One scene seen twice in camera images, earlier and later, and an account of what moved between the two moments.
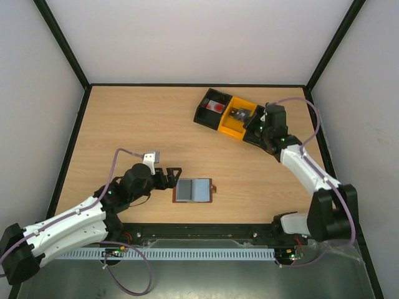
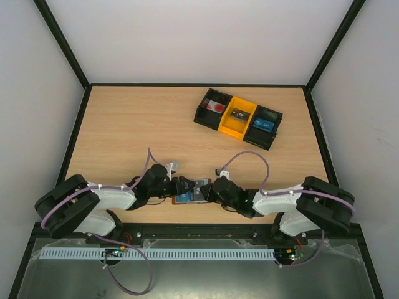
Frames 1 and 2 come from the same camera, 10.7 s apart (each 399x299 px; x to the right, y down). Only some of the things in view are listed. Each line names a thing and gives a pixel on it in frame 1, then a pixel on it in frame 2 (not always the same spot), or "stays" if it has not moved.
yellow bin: (230, 125) stays
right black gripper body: (255, 125) → (212, 190)
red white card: (216, 106) stays
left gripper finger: (172, 179) → (186, 185)
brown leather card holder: (193, 190) stays
